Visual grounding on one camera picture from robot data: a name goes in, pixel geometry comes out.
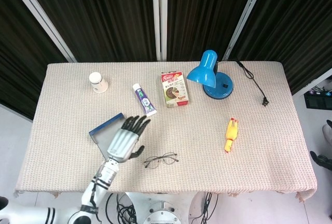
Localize thin black round glasses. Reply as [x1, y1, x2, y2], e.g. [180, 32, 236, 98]
[143, 152, 179, 169]

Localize white paper cup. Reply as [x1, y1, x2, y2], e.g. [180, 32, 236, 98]
[89, 72, 109, 94]

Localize black electronic device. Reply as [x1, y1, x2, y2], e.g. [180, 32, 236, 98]
[303, 90, 332, 110]

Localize beige textured tablecloth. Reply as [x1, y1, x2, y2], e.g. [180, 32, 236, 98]
[15, 61, 318, 204]

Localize purple white toothpaste tube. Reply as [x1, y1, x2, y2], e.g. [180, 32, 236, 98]
[132, 83, 158, 118]

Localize black lamp power cable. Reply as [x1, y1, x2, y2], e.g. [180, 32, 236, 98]
[217, 58, 270, 107]

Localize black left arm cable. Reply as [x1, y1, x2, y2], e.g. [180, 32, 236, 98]
[89, 174, 104, 224]

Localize yellow rubber chicken toy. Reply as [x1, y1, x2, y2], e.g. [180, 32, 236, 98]
[224, 117, 240, 153]

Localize black floor cable bundle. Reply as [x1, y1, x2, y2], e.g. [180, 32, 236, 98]
[188, 191, 220, 224]
[105, 192, 138, 224]

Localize white metal beam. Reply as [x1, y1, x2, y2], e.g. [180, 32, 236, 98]
[292, 67, 332, 97]

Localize white partition post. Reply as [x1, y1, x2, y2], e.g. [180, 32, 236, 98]
[4, 0, 77, 63]
[151, 0, 168, 62]
[222, 0, 269, 61]

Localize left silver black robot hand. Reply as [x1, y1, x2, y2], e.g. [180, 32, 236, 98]
[106, 115, 151, 163]

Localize black pleated curtain panel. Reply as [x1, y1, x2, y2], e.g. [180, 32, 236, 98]
[20, 0, 159, 63]
[0, 0, 68, 121]
[165, 0, 258, 62]
[228, 0, 332, 95]

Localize blue glasses case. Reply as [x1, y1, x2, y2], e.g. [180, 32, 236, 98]
[88, 112, 130, 159]

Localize red green snack box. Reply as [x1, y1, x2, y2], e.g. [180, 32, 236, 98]
[160, 71, 190, 108]

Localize blue desk lamp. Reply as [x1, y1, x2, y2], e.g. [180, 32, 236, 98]
[186, 49, 234, 101]

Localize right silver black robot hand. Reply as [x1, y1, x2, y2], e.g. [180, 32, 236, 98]
[310, 119, 332, 172]

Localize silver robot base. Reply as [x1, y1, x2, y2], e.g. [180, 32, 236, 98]
[124, 191, 205, 224]

